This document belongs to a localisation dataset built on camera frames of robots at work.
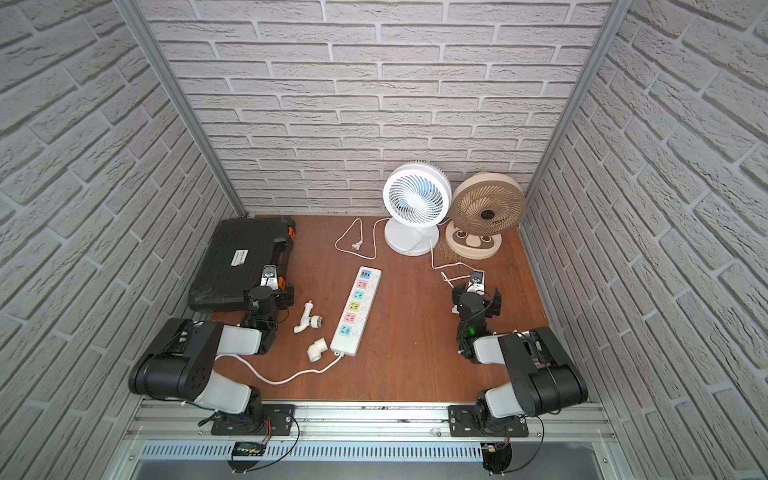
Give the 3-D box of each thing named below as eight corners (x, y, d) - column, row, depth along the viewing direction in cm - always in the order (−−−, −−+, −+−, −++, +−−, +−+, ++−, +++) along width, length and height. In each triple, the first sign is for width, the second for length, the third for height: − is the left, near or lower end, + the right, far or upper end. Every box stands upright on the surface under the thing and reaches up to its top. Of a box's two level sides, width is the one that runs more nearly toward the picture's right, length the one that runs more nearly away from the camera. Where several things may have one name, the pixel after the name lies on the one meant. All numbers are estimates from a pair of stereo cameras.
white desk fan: (385, 255, 109) (384, 187, 83) (385, 230, 116) (384, 160, 91) (437, 255, 109) (452, 188, 83) (434, 230, 117) (447, 161, 91)
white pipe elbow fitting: (305, 354, 85) (303, 352, 84) (322, 337, 89) (321, 335, 87) (314, 364, 84) (312, 361, 82) (331, 346, 87) (330, 343, 85)
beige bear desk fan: (445, 258, 109) (461, 195, 85) (442, 237, 115) (456, 173, 91) (499, 258, 109) (530, 195, 85) (493, 237, 116) (520, 173, 91)
